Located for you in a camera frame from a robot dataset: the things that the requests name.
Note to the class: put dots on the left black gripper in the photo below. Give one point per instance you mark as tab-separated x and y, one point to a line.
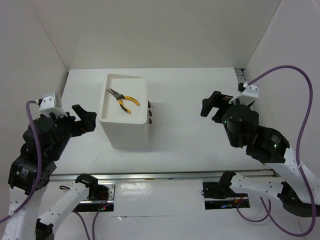
87	123

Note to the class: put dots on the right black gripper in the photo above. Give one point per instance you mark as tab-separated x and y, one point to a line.
217	99

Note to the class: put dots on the white drawer cabinet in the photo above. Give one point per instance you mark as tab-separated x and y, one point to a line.
123	130

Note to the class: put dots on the yellow handled pliers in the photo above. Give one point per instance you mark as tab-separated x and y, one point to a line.
120	98

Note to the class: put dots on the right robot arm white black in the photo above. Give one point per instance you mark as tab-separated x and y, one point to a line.
297	188

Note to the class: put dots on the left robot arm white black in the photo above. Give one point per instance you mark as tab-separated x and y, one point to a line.
28	182

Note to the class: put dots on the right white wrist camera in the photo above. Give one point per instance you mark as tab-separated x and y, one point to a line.
248	94

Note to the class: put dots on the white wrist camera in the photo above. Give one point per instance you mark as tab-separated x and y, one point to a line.
51	103
248	94

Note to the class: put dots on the aluminium side rail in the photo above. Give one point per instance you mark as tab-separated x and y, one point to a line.
240	75

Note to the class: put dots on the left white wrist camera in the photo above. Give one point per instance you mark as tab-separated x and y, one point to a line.
51	103

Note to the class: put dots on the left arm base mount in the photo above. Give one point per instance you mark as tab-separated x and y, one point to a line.
102	200

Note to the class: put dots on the aluminium front rail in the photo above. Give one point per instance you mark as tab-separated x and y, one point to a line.
179	175

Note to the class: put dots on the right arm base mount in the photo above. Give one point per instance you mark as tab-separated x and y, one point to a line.
217	197

